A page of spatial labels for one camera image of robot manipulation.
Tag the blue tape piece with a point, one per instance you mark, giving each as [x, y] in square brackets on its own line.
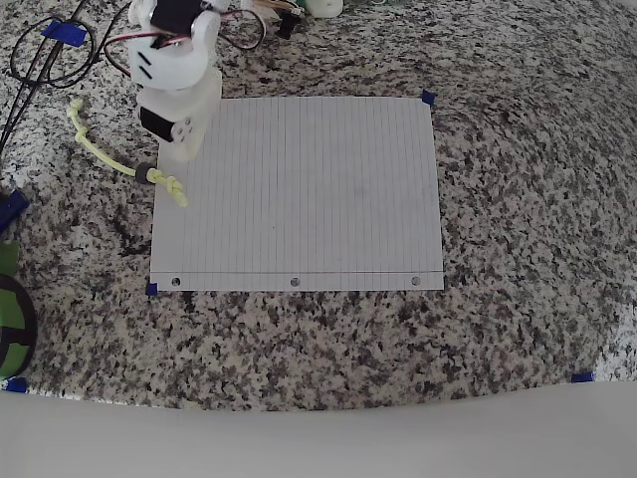
[12, 205]
[582, 377]
[64, 33]
[16, 384]
[151, 289]
[428, 97]

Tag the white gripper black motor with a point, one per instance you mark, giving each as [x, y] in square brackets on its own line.
[185, 132]

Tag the white backdrop board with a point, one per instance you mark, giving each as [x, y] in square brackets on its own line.
[318, 443]

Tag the green tape piece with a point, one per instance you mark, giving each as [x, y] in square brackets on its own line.
[7, 256]

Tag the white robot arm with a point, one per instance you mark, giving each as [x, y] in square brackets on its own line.
[169, 65]

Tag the lined paper sheet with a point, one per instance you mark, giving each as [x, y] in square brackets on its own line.
[308, 199]

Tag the green and black tape roll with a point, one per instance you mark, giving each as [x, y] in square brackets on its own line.
[10, 309]

